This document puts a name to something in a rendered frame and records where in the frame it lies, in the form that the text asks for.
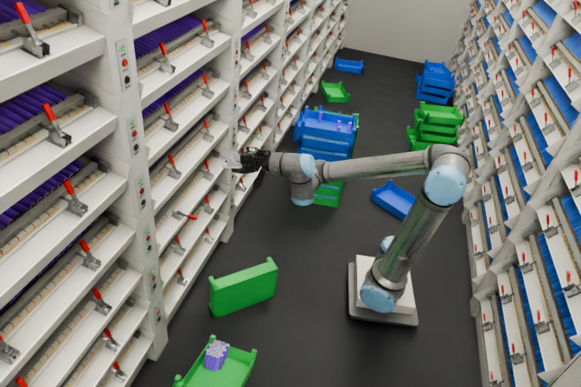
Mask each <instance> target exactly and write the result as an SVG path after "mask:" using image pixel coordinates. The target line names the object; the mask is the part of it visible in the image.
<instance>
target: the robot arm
mask: <svg viewBox="0 0 581 387"><path fill-rule="evenodd" d="M249 148H252V149H255V151H253V150H251V151H250V150H249ZM225 162H226V163H227V165H221V166H222V167H223V168H225V169H227V170H229V171H232V172H234V173H237V174H250V173H254V172H258V171H259V169H260V167H262V168H261V169H260V171H259V174H258V176H257V178H255V180H254V181H253V187H255V188H257V189H258V188H259V187H260V186H261V185H262V182H263V178H264V176H265V173H266V171H267V172H270V173H271V174H274V175H284V176H289V179H290V192H291V198H292V202H293V203H294V204H296V205H298V206H307V205H310V204H311V203H312V202H313V201H314V192H315V191H316V190H317V189H318V188H319V187H320V186H321V185H322V184H325V183H332V182H338V181H357V180H366V179H376V178H386V177H395V176H405V175H415V174H428V175H427V177H426V179H425V182H424V184H423V185H422V187H421V189H420V192H419V194H418V196H417V198H416V199H415V200H414V202H413V204H412V207H411V208H410V210H409V212H408V214H407V215H406V216H405V219H404V220H403V222H402V224H401V226H400V228H399V229H398V231H397V233H396V234H395V236H389V237H386V238H384V240H383V241H382V243H381V245H380V249H379V252H378V254H377V256H376V258H375V259H374V261H373V264H372V266H371V268H370V269H369V270H368V271H367V273H366V275H365V280H364V282H363V284H362V285H361V289H360V292H359V295H360V298H361V300H362V302H363V303H365V305H366V306H368V307H369V308H371V309H372V310H374V311H376V312H380V313H389V312H391V311H393V309H394V307H395V306H396V302H397V300H398V299H399V298H400V297H401V296H402V295H403V294H404V292H405V286H406V284H407V283H408V275H407V274H408V272H409V271H410V269H411V267H412V266H413V265H414V263H415V262H416V260H417V259H418V257H419V255H420V254H421V252H422V251H423V249H424V248H425V246H426V245H427V243H428V242H429V240H430V239H431V237H432V235H433V234H434V232H435V231H436V229H437V228H438V227H439V225H440V223H441V222H442V220H443V219H444V217H445V215H446V214H447V212H448V211H449V210H450V208H451V207H452V206H453V205H454V204H455V203H456V202H457V201H459V200H460V199H461V197H462V196H463V194H464V192H465V189H466V184H467V181H468V178H469V174H470V171H471V162H470V159H469V157H468V156H467V155H466V153H464V152H463V151H462V150H461V149H459V148H457V147H454V146H451V145H447V144H434V145H430V146H429V147H428V148H427V149H426V150H420V151H413V152H406V153H399V154H392V155H379V156H372V157H366V158H359V159H352V160H345V161H338V162H326V161H324V160H314V157H313V156H312V155H308V154H304V153H302V154H293V153H279V152H273V153H271V151H270V150H265V149H259V148H257V147H246V152H244V153H243V152H242V153H241V155H239V153H238V152H237V151H234V152H233V158H231V157H229V158H228V159H227V160H225ZM242 166H243V167H242Z"/></svg>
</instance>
